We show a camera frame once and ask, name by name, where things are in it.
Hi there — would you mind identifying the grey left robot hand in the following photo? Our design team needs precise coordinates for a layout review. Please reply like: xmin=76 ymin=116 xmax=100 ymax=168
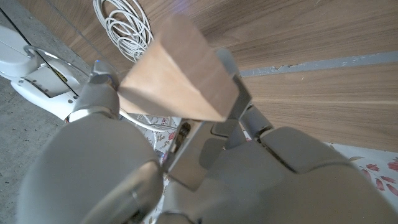
xmin=15 ymin=48 xmax=398 ymax=224

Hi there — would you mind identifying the wooden bar with metal brackets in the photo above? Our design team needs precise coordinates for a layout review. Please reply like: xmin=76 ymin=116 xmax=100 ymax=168
xmin=117 ymin=14 xmax=252 ymax=191

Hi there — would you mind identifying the white Ethernet cable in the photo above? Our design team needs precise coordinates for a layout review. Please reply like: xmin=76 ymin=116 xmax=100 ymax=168
xmin=92 ymin=0 xmax=180 ymax=133

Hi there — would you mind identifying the floral backdrop cloth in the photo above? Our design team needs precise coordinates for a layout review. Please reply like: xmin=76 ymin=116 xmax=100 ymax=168
xmin=136 ymin=114 xmax=398 ymax=206

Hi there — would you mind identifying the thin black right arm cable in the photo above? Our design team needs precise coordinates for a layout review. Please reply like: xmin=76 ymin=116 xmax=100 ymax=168
xmin=0 ymin=7 xmax=80 ymax=97

